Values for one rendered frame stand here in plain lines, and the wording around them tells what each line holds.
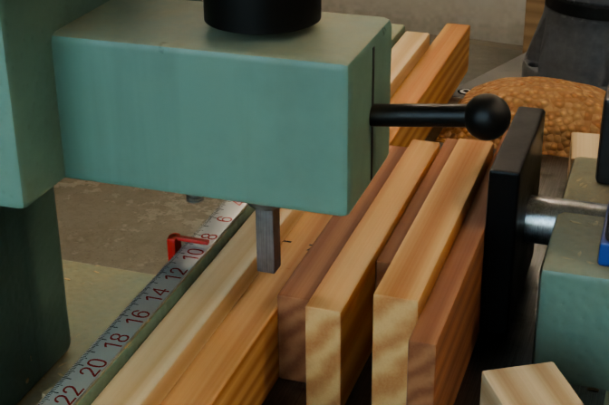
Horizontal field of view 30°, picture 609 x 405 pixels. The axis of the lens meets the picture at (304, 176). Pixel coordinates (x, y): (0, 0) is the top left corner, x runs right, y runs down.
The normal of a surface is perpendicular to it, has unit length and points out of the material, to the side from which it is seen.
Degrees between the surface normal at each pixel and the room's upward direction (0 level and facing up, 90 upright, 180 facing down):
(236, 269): 0
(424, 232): 0
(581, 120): 39
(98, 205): 0
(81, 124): 90
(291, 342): 90
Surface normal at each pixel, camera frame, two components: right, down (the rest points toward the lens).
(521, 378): -0.01, -0.91
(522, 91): -0.17, -0.72
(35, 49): 0.95, 0.12
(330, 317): -0.32, 0.40
